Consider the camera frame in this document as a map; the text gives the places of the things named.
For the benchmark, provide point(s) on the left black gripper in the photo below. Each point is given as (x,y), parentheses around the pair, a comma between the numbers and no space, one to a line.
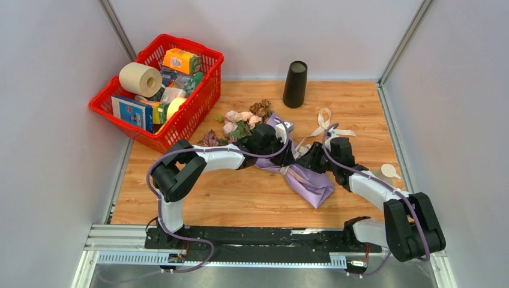
(287,158)

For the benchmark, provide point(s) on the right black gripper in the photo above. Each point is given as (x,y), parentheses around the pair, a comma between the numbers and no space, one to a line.
(310,158)

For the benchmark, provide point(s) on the purple flower bouquet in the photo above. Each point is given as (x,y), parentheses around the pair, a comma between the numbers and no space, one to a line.
(313,187)

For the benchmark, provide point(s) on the cream ribbon with gold print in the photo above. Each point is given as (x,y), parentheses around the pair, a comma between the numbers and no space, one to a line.
(324,122)

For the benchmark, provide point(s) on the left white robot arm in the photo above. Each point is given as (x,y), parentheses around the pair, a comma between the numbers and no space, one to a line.
(172,176)

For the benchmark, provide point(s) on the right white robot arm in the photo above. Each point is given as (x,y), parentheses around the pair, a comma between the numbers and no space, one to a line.
(410,229)

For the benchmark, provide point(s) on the black tapered vase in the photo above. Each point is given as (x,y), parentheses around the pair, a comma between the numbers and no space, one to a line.
(295,85)

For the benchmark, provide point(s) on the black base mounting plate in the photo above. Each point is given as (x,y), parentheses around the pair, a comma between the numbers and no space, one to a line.
(256,244)

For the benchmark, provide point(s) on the pink wrapped packet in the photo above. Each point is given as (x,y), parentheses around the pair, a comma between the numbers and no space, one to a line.
(171,93)

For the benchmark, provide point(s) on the orange and green box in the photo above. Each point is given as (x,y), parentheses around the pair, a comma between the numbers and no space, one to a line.
(182,61)

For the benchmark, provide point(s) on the green and yellow box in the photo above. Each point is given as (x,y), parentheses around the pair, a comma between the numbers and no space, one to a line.
(159,111)

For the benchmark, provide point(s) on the blue and white box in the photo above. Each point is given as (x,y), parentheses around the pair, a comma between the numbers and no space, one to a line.
(133,112)

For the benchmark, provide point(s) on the beige toilet paper roll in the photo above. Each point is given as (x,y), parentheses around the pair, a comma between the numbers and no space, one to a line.
(140,79)

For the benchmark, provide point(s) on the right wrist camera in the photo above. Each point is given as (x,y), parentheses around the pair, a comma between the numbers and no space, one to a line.
(329,136)

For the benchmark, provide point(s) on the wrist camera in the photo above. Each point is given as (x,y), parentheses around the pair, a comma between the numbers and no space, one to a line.
(329,136)
(283,129)

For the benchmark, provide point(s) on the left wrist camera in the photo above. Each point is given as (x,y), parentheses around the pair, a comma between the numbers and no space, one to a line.
(283,129)

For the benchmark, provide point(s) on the aluminium frame rail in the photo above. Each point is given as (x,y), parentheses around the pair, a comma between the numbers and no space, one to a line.
(124,244)

